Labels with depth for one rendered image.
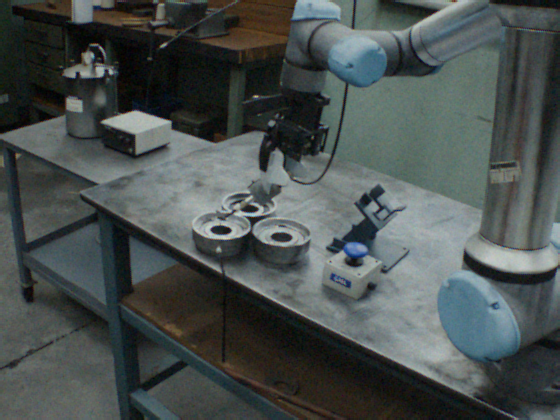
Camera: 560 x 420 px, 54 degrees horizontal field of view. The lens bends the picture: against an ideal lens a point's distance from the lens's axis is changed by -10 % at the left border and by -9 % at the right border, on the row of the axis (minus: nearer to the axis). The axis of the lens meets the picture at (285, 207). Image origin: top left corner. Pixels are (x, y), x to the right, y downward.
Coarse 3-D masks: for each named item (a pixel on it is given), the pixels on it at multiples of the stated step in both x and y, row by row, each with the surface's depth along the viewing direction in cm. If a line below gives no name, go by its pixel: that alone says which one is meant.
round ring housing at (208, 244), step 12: (204, 216) 111; (216, 216) 112; (240, 216) 111; (192, 228) 106; (216, 228) 110; (228, 228) 110; (204, 240) 104; (216, 240) 103; (228, 240) 103; (240, 240) 105; (204, 252) 106; (216, 252) 105; (228, 252) 105
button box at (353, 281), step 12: (324, 264) 98; (336, 264) 98; (348, 264) 98; (360, 264) 98; (372, 264) 99; (324, 276) 99; (336, 276) 97; (348, 276) 96; (360, 276) 95; (372, 276) 98; (336, 288) 98; (348, 288) 97; (360, 288) 96; (372, 288) 97
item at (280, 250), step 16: (256, 224) 109; (272, 224) 112; (288, 224) 112; (256, 240) 105; (272, 240) 106; (288, 240) 110; (304, 240) 107; (272, 256) 104; (288, 256) 104; (304, 256) 108
